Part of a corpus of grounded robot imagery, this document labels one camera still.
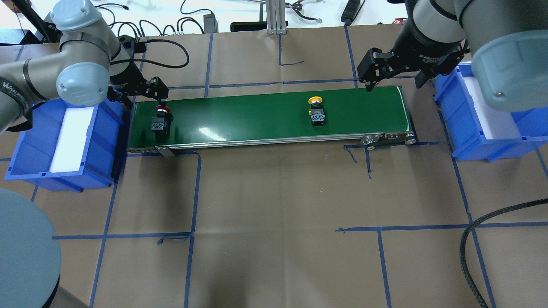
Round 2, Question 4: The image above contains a blue left storage bin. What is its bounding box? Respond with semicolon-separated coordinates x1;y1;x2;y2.
5;99;124;193

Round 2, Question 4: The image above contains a white foam pad right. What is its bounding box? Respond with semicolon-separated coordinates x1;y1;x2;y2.
463;77;521;140

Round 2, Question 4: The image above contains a blue storage bin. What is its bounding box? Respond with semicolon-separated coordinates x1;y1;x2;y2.
435;61;548;162
5;99;124;193

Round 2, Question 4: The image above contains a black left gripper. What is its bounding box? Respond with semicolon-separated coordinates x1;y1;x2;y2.
107;36;170;110

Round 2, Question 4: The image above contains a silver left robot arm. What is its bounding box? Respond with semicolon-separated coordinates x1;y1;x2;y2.
1;0;169;308

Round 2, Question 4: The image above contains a white foam pad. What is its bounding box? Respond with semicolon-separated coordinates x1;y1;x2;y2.
463;77;521;140
49;107;95;173

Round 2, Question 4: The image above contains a yellow mushroom push button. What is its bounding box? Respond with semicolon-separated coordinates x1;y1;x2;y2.
308;96;325;127

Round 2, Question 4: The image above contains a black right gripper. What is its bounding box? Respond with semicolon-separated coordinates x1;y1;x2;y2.
357;17;465;93

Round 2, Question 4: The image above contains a blue right storage bin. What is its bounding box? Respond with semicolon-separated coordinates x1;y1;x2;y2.
435;61;548;162

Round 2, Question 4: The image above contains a black braided left gripper cable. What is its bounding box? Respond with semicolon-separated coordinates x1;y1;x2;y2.
109;38;190;70

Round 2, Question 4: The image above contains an aluminium profile post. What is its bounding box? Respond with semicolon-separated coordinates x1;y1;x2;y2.
265;0;286;35

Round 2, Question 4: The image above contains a green conveyor belt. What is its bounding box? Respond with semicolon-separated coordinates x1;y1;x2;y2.
128;86;418;153

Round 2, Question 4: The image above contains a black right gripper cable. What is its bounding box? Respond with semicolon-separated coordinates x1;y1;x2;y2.
460;199;548;308

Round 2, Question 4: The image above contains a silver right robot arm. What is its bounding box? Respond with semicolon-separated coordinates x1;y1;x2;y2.
357;0;548;112

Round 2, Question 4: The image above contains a white foam pad left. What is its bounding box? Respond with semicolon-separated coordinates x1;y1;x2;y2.
49;107;95;173

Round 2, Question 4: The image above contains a red mushroom push button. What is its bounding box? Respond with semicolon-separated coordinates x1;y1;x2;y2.
151;105;173;136

